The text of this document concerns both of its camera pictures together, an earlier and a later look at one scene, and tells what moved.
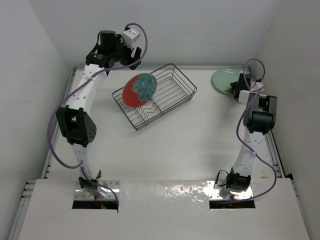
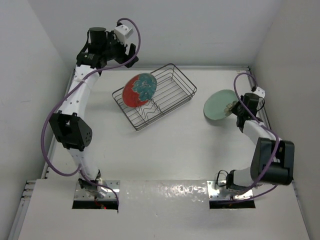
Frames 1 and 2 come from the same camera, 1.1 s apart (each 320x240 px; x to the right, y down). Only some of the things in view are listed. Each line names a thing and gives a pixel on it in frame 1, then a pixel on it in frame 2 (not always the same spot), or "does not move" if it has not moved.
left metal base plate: x=81 y=194 does not move
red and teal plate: x=139 y=89 does not move
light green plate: x=222 y=79 → x=215 y=104
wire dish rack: x=173 y=89 does not move
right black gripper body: x=234 y=86 → x=240 y=110
